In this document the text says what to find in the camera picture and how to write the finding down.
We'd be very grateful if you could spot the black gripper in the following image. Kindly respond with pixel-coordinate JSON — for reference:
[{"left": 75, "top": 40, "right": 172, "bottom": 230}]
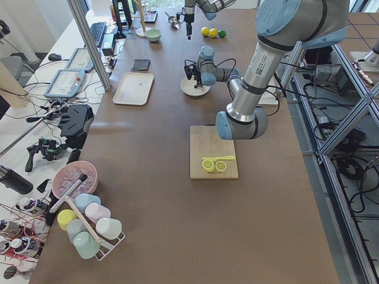
[
  {"left": 192, "top": 67, "right": 202, "bottom": 89},
  {"left": 184, "top": 13, "right": 195, "bottom": 40}
]

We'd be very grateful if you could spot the cream round plate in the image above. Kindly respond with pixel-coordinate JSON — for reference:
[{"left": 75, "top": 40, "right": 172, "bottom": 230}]
[{"left": 181, "top": 78, "right": 210, "bottom": 97}]

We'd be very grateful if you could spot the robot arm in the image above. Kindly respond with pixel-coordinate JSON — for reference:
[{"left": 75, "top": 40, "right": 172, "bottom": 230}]
[
  {"left": 178, "top": 0, "right": 235, "bottom": 40},
  {"left": 195, "top": 1, "right": 349, "bottom": 140}
]

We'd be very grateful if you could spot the cream rabbit tray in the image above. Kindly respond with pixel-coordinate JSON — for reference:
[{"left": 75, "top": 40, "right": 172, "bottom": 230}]
[{"left": 113, "top": 72, "right": 154, "bottom": 106}]

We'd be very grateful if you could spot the metal ice scoop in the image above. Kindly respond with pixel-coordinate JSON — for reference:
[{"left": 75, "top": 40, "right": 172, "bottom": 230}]
[{"left": 165, "top": 12, "right": 181, "bottom": 30}]

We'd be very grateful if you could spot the yellow lemon outer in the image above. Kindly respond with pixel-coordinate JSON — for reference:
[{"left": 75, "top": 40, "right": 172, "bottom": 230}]
[{"left": 201, "top": 27, "right": 210, "bottom": 37}]

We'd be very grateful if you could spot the yellow lemon near lime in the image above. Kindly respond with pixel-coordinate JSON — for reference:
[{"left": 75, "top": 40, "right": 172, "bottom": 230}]
[{"left": 208, "top": 28, "right": 219, "bottom": 38}]

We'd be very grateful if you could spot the green lime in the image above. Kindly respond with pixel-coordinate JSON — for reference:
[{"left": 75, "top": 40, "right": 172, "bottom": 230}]
[{"left": 218, "top": 30, "right": 227, "bottom": 38}]

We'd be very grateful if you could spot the green bowl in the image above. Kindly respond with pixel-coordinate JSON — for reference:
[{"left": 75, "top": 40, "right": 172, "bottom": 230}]
[{"left": 145, "top": 28, "right": 162, "bottom": 43}]

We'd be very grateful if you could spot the wooden cup tree stand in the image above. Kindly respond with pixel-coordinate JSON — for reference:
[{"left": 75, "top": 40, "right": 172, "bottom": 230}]
[{"left": 133, "top": 0, "right": 151, "bottom": 38}]

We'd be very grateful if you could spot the wooden cutting board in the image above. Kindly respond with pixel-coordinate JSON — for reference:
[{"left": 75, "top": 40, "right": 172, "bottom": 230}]
[{"left": 190, "top": 125, "right": 239, "bottom": 179}]

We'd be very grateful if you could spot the grey folded cloth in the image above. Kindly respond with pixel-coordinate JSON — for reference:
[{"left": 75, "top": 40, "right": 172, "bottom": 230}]
[{"left": 131, "top": 59, "right": 150, "bottom": 71}]

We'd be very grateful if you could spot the yellow plastic knife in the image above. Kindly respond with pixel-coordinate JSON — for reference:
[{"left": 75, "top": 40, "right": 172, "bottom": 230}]
[{"left": 201, "top": 155, "right": 236, "bottom": 162}]

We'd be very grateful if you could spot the lemon slice upper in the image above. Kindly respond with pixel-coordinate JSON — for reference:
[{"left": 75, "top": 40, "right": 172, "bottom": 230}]
[{"left": 201, "top": 159, "right": 215, "bottom": 172}]

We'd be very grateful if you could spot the lemon slice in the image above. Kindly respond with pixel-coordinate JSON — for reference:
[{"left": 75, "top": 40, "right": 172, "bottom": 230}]
[
  {"left": 214, "top": 160, "right": 227, "bottom": 172},
  {"left": 201, "top": 159, "right": 215, "bottom": 172}
]

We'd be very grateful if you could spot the lemon slice lower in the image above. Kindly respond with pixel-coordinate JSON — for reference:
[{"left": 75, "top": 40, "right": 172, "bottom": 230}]
[{"left": 214, "top": 160, "right": 227, "bottom": 172}]

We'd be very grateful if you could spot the black keyboard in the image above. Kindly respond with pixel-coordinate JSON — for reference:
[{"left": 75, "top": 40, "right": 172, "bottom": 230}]
[{"left": 90, "top": 22, "right": 107, "bottom": 47}]

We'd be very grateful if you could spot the far teach pendant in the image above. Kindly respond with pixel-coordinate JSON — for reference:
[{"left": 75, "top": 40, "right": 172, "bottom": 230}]
[{"left": 66, "top": 47, "right": 94, "bottom": 73}]

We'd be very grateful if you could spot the teach pendant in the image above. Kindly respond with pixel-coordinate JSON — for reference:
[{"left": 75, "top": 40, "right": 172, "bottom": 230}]
[
  {"left": 44, "top": 69, "right": 85, "bottom": 99},
  {"left": 66, "top": 47, "right": 94, "bottom": 73}
]

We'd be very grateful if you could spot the near teach pendant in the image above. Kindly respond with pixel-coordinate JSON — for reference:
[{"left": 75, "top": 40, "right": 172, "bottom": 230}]
[{"left": 44, "top": 69, "right": 85, "bottom": 99}]

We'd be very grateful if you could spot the black computer mouse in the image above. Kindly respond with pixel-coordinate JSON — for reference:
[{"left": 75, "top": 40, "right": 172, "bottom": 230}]
[{"left": 48, "top": 53, "right": 62, "bottom": 62}]

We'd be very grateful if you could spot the steel black-tipped muddler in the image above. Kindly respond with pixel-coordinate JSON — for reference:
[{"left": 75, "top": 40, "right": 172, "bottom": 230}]
[{"left": 49, "top": 173, "right": 88, "bottom": 214}]

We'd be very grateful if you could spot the pink bowl with ice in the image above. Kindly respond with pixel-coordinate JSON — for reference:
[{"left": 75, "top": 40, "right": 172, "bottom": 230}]
[{"left": 52, "top": 161, "right": 98, "bottom": 199}]

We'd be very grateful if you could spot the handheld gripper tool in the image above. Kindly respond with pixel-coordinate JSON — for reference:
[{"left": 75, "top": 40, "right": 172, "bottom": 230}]
[{"left": 25, "top": 138, "right": 67, "bottom": 172}]

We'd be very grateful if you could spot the pink plastic cup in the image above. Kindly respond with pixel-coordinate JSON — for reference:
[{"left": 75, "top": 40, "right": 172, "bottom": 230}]
[{"left": 85, "top": 202, "right": 111, "bottom": 224}]

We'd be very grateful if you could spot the blue plastic cup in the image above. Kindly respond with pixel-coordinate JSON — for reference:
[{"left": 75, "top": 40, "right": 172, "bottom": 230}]
[{"left": 75, "top": 193, "right": 101, "bottom": 212}]

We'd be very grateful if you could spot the white plastic cup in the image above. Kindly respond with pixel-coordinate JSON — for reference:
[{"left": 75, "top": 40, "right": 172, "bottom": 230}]
[{"left": 95, "top": 218, "right": 122, "bottom": 240}]

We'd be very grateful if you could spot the yellow plastic cup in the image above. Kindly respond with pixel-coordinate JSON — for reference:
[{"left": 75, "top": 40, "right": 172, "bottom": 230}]
[{"left": 57, "top": 209, "right": 77, "bottom": 231}]

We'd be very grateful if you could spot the grey plastic cup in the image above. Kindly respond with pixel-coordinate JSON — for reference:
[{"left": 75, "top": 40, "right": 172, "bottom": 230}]
[{"left": 66, "top": 219, "right": 87, "bottom": 243}]

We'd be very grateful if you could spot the mint green plastic cup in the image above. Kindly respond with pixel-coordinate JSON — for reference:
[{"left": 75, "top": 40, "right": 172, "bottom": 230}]
[{"left": 73, "top": 231, "right": 100, "bottom": 259}]

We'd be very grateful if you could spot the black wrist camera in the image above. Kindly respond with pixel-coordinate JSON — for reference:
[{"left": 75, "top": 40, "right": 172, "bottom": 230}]
[
  {"left": 176, "top": 11, "right": 185, "bottom": 24},
  {"left": 184, "top": 59, "right": 197, "bottom": 80}
]

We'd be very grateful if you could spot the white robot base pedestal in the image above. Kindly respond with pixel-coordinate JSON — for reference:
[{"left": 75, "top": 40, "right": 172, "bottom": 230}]
[{"left": 258, "top": 87, "right": 279, "bottom": 105}]

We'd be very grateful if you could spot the aluminium frame post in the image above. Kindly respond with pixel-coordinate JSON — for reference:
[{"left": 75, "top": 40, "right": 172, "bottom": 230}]
[{"left": 67, "top": 0, "right": 111, "bottom": 91}]

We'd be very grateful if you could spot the white wire cup rack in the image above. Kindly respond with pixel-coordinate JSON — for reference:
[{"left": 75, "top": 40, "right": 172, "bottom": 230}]
[{"left": 95, "top": 232, "right": 126, "bottom": 261}]

